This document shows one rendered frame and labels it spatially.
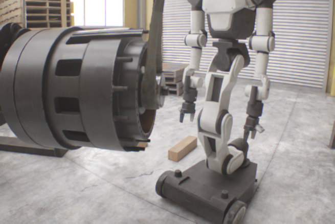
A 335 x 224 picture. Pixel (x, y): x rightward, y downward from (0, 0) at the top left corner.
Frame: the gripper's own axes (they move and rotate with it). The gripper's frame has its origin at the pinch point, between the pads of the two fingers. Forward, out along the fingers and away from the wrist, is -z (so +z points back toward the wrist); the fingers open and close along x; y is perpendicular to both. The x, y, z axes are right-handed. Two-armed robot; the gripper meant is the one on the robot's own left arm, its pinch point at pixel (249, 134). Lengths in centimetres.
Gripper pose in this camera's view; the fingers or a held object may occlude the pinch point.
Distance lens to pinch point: 130.9
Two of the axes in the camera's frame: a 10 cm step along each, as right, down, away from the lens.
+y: 7.3, 1.7, -6.7
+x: -6.7, -0.2, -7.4
